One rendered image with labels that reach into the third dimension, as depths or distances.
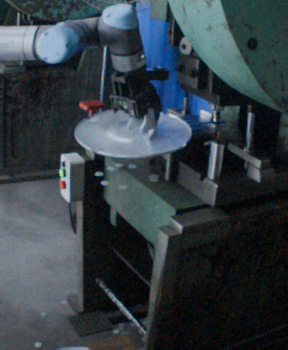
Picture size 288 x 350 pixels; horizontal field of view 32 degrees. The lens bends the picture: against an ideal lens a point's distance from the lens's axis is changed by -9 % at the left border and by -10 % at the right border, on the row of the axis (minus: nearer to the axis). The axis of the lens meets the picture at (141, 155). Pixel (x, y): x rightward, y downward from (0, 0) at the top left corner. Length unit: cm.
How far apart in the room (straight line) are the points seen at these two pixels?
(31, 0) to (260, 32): 179
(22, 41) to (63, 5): 158
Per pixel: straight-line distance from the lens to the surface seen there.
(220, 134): 145
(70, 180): 160
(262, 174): 136
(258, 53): 93
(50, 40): 102
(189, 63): 141
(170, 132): 137
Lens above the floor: 121
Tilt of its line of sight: 21 degrees down
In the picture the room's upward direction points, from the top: 5 degrees clockwise
